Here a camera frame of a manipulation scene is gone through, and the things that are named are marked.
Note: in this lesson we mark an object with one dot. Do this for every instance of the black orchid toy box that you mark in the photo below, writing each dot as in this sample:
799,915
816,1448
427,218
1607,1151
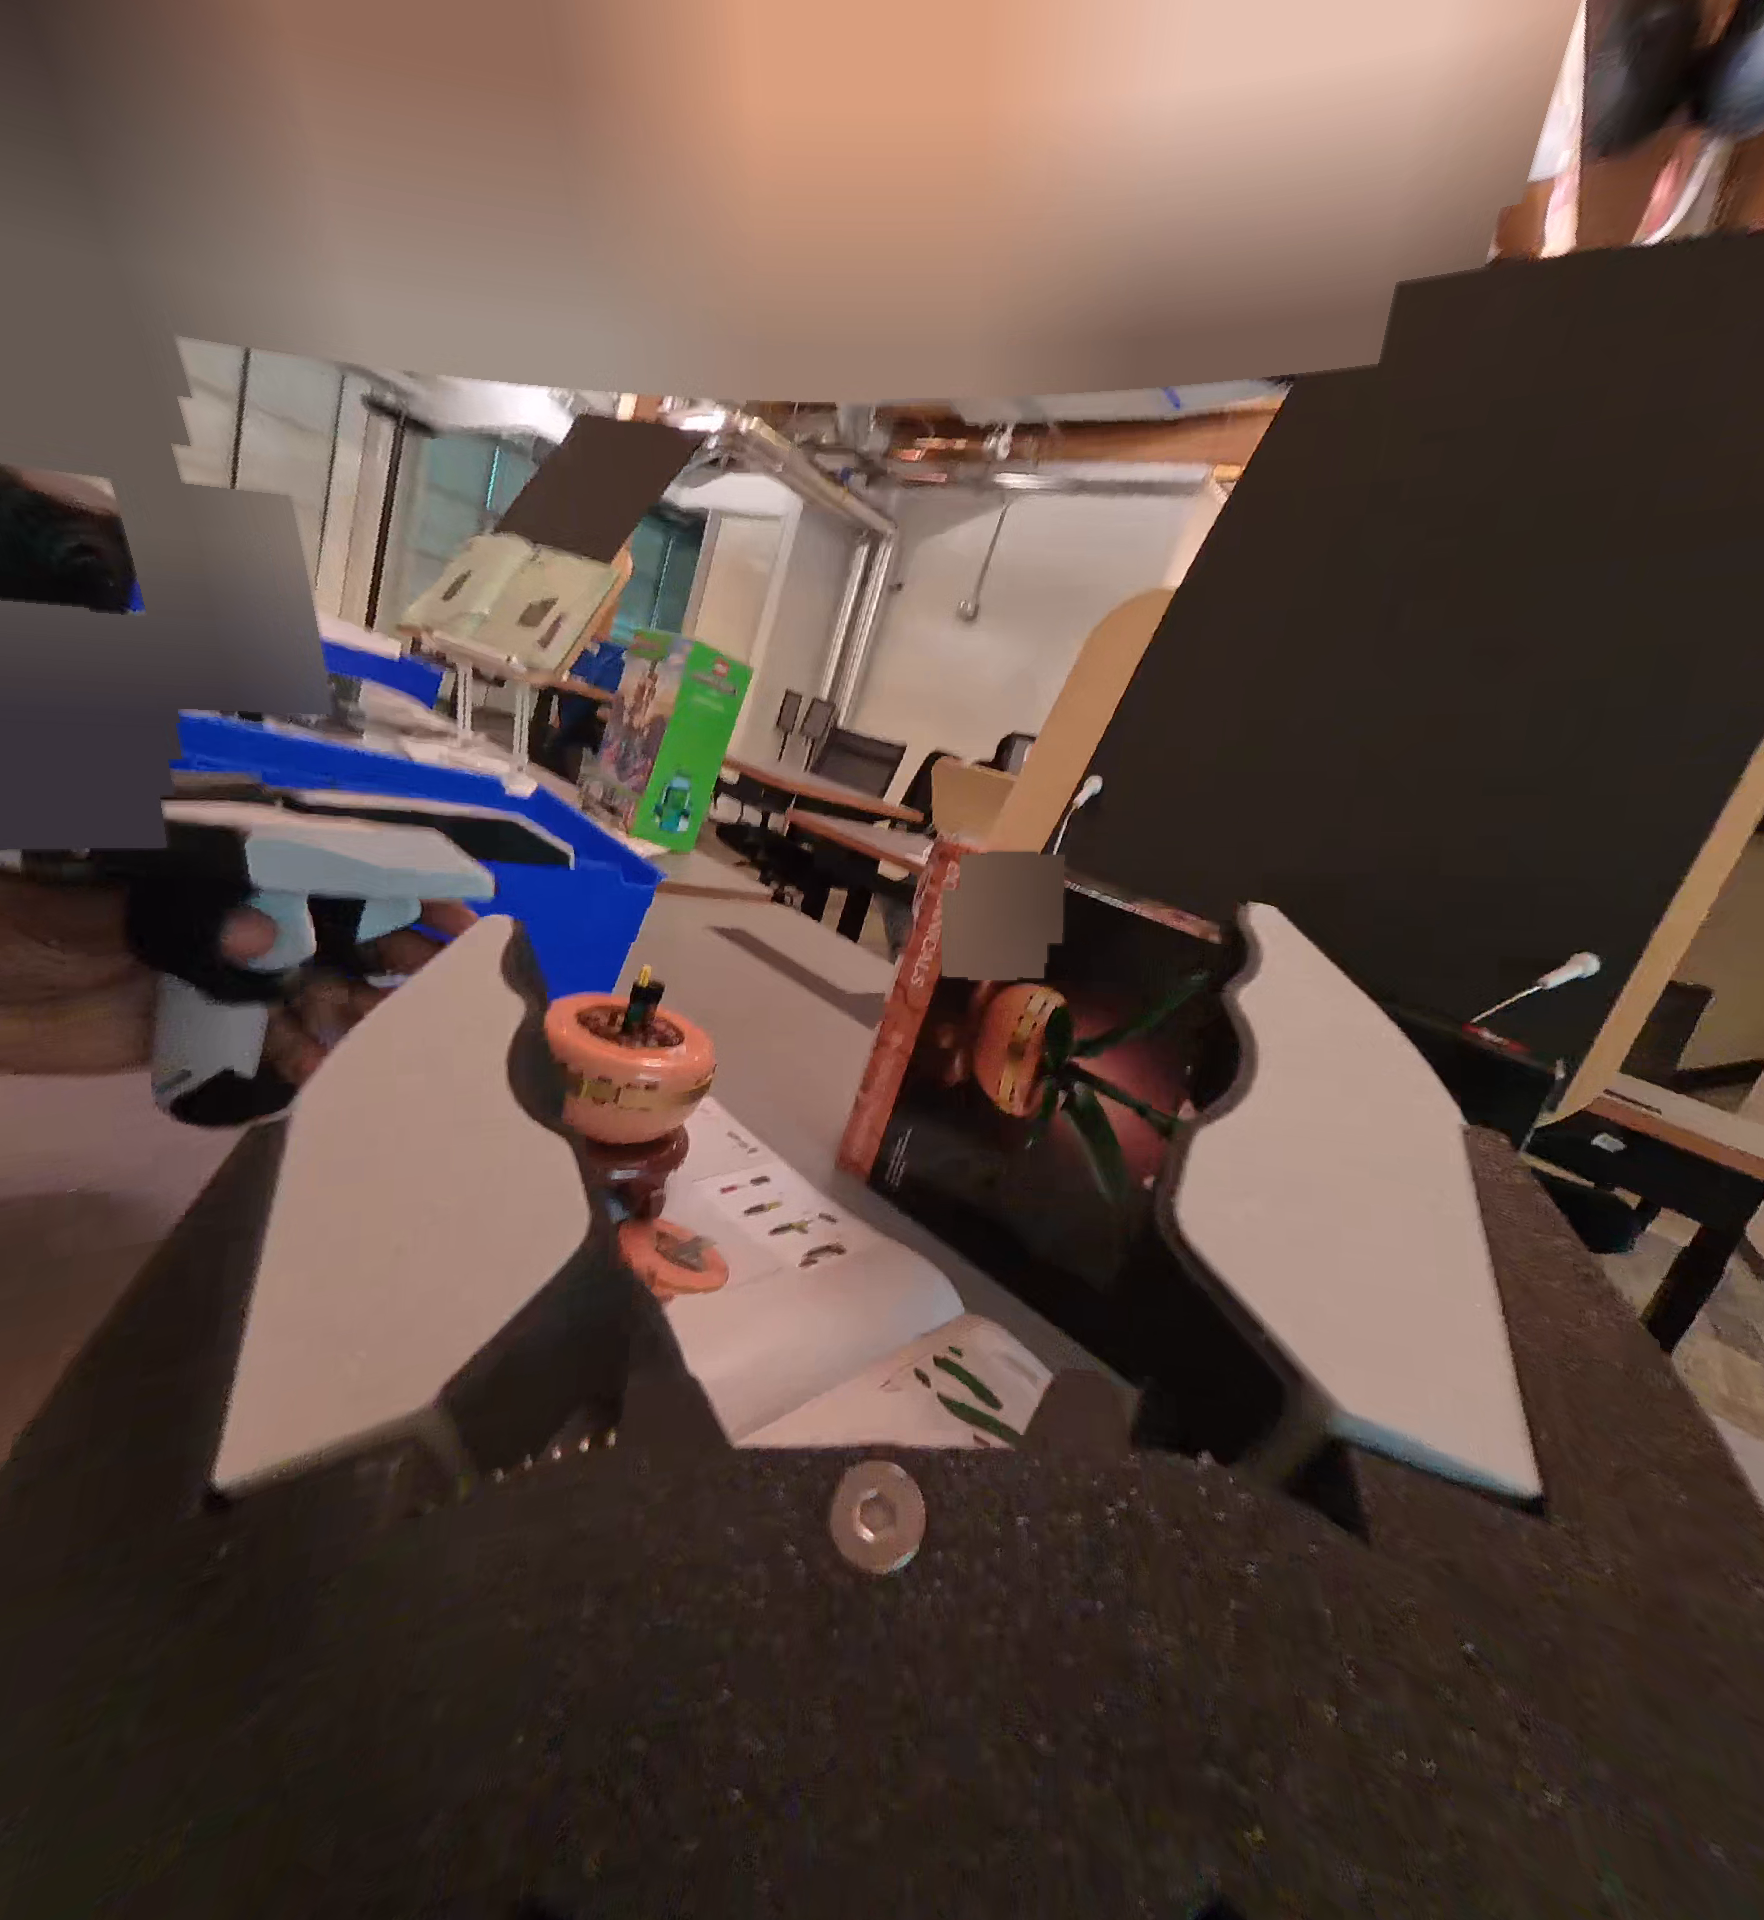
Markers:
1017,1140

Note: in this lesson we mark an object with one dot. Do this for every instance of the black divider board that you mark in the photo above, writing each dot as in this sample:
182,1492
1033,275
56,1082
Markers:
1497,676

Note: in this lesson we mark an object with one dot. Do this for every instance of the white gooseneck microphone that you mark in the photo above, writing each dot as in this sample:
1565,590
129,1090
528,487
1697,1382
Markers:
1086,804
1550,980

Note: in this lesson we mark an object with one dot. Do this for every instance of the green toy box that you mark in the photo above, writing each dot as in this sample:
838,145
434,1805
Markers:
689,751

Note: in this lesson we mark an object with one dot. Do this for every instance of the silver ventilation duct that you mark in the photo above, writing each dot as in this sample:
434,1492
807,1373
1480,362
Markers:
845,511

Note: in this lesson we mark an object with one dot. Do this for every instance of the wooden table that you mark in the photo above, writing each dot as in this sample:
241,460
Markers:
867,844
824,788
1709,1149

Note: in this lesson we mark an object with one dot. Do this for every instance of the curved wooden divider panel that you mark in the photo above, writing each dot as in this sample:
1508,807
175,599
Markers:
1093,705

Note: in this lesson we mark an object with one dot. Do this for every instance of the small black board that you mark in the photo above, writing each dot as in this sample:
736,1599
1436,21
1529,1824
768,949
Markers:
597,480

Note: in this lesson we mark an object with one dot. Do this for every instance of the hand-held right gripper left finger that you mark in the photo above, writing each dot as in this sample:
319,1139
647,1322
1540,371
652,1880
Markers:
403,1200

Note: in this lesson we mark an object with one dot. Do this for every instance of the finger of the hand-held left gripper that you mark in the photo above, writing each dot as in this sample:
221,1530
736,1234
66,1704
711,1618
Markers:
342,818
372,879

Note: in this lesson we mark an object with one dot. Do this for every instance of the white instruction booklet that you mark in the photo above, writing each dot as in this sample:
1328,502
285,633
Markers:
838,1305

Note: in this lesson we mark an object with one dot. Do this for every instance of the open booklet on clear stand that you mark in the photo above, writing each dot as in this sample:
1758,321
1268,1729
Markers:
514,599

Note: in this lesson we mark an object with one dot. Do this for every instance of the small orange round brick piece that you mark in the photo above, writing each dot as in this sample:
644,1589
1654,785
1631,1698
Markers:
681,1262

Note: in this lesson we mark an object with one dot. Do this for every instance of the orange brick flower pot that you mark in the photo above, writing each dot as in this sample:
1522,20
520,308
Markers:
635,1073

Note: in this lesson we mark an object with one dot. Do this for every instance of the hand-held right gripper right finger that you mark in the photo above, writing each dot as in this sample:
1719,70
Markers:
1348,1200

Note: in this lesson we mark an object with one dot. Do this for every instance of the person's left hand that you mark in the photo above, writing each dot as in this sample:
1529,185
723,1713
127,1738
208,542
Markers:
27,976

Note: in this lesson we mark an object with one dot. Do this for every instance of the blue plastic bin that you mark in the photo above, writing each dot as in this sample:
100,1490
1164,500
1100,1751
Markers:
568,886

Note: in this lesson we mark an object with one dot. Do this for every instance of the black desktop device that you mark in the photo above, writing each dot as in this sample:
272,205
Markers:
1482,1073

